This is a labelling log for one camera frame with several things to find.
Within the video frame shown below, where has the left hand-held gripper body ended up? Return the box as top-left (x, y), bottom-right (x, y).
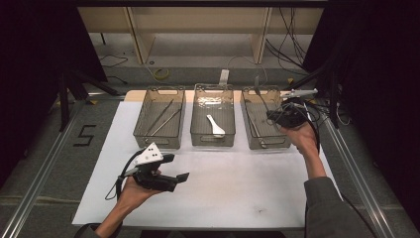
top-left (132, 142), bottom-right (178, 192)

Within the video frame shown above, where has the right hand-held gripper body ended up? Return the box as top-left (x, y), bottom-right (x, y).
top-left (277, 88), bottom-right (319, 129)

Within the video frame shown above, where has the transparent grey plastic bin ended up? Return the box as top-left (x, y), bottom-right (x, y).
top-left (240, 86), bottom-right (297, 151)
top-left (133, 86), bottom-right (186, 150)
top-left (190, 83), bottom-right (237, 148)

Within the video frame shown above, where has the metal fork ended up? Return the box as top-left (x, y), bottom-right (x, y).
top-left (245, 100), bottom-right (268, 149)

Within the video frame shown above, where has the white ceramic spoon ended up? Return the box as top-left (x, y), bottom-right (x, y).
top-left (206, 114), bottom-right (227, 138)

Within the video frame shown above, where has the person's right hand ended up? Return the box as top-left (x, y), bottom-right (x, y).
top-left (280, 122), bottom-right (320, 159)

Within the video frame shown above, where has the person's left hand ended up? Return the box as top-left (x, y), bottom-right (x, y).
top-left (117, 176), bottom-right (163, 212)

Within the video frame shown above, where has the black metal stand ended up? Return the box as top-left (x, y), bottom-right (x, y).
top-left (57, 68), bottom-right (122, 133)
top-left (286, 59), bottom-right (342, 130)

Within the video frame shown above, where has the white table mat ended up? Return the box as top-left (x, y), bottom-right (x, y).
top-left (71, 100), bottom-right (355, 231)

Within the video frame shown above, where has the white power strip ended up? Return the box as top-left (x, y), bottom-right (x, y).
top-left (218, 68), bottom-right (231, 86)

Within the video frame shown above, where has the black curtain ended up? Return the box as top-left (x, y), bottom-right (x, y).
top-left (301, 0), bottom-right (420, 229)
top-left (0, 0), bottom-right (108, 187)

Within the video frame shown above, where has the light wooden shelf unit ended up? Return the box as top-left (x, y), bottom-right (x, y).
top-left (77, 6), bottom-right (325, 65)

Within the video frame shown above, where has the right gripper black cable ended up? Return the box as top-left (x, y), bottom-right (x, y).
top-left (280, 98), bottom-right (322, 154)

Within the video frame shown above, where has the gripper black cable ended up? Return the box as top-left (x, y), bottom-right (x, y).
top-left (104, 150), bottom-right (147, 202)
top-left (280, 98), bottom-right (322, 154)

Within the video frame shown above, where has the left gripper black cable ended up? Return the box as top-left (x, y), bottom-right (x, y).
top-left (104, 150), bottom-right (147, 202)

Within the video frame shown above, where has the white floor cable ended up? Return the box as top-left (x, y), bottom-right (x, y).
top-left (227, 54), bottom-right (269, 85)

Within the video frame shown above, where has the bundle of black cables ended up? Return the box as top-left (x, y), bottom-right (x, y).
top-left (264, 7), bottom-right (309, 73)

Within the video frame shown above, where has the yellow cable coil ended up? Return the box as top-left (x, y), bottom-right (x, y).
top-left (153, 67), bottom-right (171, 81)

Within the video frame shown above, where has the aluminium floor rail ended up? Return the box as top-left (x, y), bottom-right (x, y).
top-left (0, 98), bottom-right (85, 238)
top-left (325, 117), bottom-right (396, 238)

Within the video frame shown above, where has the thin black floor cable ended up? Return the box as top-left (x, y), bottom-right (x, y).
top-left (98, 54), bottom-right (129, 69)

